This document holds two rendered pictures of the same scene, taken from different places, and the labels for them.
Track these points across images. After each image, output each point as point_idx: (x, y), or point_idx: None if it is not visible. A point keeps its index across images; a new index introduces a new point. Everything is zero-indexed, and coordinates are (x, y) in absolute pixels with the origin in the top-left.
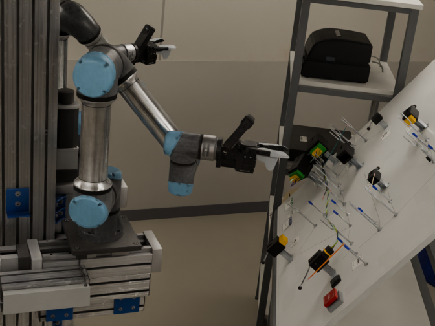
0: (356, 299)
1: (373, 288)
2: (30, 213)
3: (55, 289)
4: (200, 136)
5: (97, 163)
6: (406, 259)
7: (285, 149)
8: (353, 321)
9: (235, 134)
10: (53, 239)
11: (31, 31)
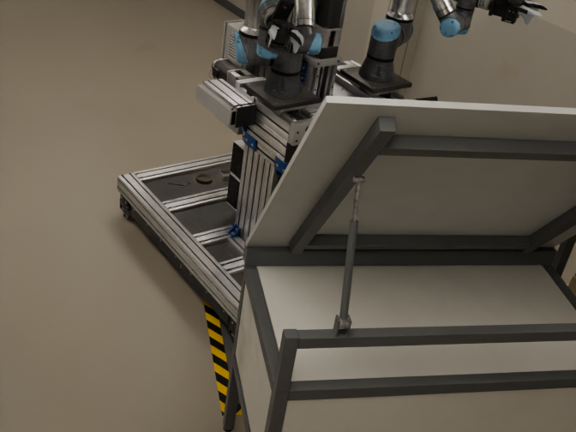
0: (266, 205)
1: (270, 200)
2: None
3: (218, 99)
4: (272, 6)
5: (248, 9)
6: (280, 181)
7: (299, 41)
8: (387, 312)
9: (275, 9)
10: None
11: None
